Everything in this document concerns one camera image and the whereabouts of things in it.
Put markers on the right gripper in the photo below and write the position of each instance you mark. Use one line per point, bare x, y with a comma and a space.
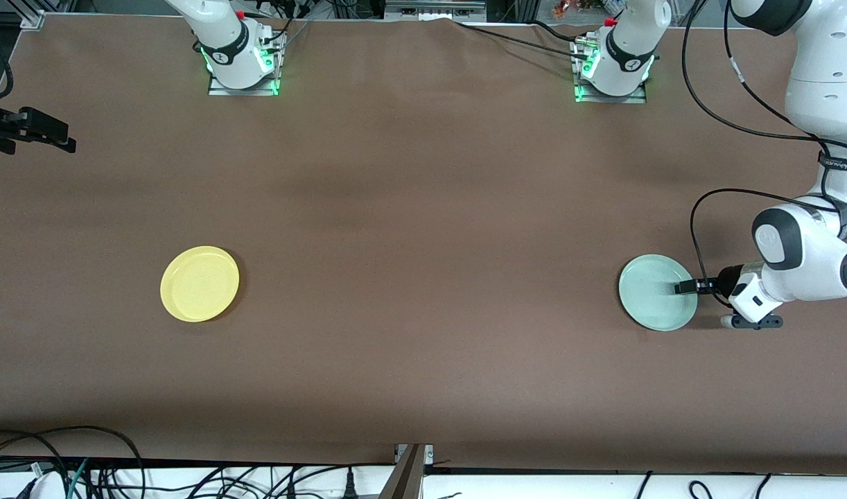
1, 129

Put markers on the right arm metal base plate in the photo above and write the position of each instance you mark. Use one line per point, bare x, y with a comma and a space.
219, 92

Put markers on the yellow plate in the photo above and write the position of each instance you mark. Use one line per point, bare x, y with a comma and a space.
199, 284

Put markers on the small orange object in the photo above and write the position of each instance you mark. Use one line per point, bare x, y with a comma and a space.
561, 8

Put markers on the metal post bracket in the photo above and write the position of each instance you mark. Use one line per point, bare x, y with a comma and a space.
429, 452

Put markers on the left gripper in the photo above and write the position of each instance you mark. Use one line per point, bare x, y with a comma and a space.
726, 280

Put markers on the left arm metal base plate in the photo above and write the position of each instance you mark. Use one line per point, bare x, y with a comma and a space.
635, 100

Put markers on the brown table cloth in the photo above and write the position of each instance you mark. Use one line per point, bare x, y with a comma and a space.
423, 208

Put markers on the grey metal box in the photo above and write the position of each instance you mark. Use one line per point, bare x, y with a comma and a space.
434, 8

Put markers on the aluminium frame profile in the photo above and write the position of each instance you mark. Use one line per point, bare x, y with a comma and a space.
32, 21

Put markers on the white device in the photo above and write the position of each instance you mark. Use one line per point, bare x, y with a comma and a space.
46, 486

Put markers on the white shelf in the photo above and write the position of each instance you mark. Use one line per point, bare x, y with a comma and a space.
534, 486

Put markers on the aluminium post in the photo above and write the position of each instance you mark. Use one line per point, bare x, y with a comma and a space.
404, 478

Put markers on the pale green plate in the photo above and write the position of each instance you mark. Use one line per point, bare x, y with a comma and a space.
649, 298

